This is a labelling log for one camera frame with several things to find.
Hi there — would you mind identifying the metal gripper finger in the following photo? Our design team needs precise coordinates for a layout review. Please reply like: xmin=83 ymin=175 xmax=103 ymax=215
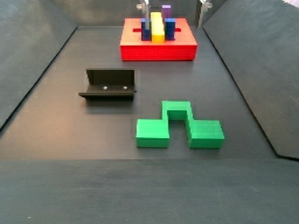
xmin=136 ymin=0 xmax=151 ymax=30
xmin=197 ymin=0 xmax=212 ymax=27

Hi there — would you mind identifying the green stepped block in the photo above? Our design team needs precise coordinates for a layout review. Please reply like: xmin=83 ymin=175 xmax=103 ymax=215
xmin=135 ymin=101 xmax=225 ymax=149

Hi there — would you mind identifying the red base board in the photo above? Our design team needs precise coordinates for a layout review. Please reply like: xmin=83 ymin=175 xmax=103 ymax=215
xmin=119 ymin=18 xmax=197 ymax=61

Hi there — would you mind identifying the black angle fixture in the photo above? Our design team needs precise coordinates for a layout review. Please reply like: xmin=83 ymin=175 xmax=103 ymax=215
xmin=79 ymin=68 xmax=136 ymax=99

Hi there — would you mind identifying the yellow long block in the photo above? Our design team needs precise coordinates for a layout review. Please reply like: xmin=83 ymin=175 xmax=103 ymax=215
xmin=151 ymin=12 xmax=164 ymax=44

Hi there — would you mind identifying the purple block right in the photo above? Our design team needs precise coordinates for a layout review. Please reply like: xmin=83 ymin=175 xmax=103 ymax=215
xmin=161 ymin=4 xmax=172 ymax=18

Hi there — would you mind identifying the blue block right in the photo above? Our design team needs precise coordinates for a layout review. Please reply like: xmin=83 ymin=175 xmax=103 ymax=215
xmin=164 ymin=18 xmax=175 ymax=40

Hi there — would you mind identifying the blue block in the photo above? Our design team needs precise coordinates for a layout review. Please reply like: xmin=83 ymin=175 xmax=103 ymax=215
xmin=164 ymin=18 xmax=175 ymax=40
xmin=141 ymin=18 xmax=152 ymax=41

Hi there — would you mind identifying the blue block left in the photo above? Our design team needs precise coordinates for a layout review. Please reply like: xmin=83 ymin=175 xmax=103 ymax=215
xmin=141 ymin=18 xmax=152 ymax=41

